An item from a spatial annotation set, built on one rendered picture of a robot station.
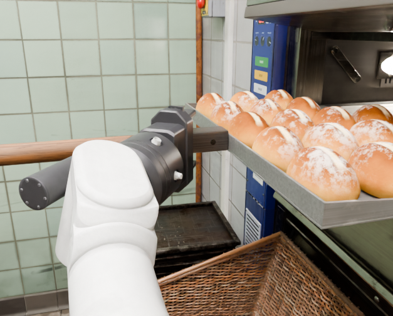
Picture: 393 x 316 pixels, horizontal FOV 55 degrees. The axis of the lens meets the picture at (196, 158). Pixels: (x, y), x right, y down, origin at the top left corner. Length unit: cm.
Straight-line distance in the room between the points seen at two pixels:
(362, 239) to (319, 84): 41
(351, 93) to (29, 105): 131
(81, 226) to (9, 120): 156
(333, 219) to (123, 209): 20
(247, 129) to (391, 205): 25
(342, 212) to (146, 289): 21
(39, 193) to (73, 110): 142
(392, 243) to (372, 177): 32
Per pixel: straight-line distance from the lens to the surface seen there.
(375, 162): 46
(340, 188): 41
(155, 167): 41
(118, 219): 30
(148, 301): 26
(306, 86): 101
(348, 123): 66
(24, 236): 204
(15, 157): 57
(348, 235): 84
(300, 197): 41
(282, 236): 104
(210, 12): 148
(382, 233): 78
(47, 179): 39
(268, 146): 50
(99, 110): 180
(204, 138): 58
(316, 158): 42
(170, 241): 114
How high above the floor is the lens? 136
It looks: 18 degrees down
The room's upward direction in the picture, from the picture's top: straight up
